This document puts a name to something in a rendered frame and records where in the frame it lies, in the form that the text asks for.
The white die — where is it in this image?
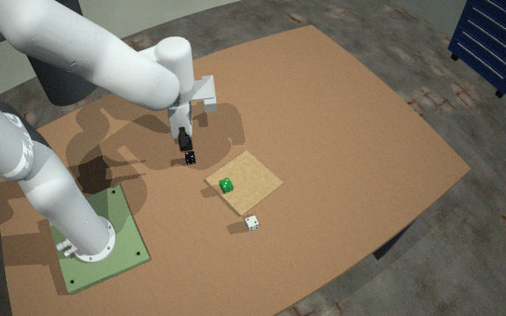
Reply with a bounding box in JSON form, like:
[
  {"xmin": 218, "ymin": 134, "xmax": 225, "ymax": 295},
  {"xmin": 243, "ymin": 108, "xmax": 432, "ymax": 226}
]
[{"xmin": 245, "ymin": 215, "xmax": 258, "ymax": 231}]

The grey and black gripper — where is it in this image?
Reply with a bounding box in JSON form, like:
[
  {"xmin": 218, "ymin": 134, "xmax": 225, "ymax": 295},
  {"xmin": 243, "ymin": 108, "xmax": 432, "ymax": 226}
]
[{"xmin": 167, "ymin": 101, "xmax": 193, "ymax": 151}]

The black die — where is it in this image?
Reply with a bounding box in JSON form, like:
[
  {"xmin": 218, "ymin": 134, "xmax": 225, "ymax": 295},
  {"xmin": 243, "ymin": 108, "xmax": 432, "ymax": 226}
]
[{"xmin": 185, "ymin": 151, "xmax": 196, "ymax": 165}]

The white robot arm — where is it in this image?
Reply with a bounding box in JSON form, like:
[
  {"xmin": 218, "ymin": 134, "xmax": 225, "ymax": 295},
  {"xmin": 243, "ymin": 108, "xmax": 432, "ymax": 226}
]
[{"xmin": 0, "ymin": 0, "xmax": 217, "ymax": 262}]

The green die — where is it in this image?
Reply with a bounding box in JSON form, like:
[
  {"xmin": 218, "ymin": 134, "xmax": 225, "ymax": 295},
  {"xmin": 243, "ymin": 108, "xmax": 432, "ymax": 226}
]
[{"xmin": 220, "ymin": 178, "xmax": 233, "ymax": 194}]

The tan square mat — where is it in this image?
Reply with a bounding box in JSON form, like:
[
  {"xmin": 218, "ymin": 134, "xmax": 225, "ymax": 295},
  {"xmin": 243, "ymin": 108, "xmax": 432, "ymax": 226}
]
[{"xmin": 205, "ymin": 150, "xmax": 283, "ymax": 216}]

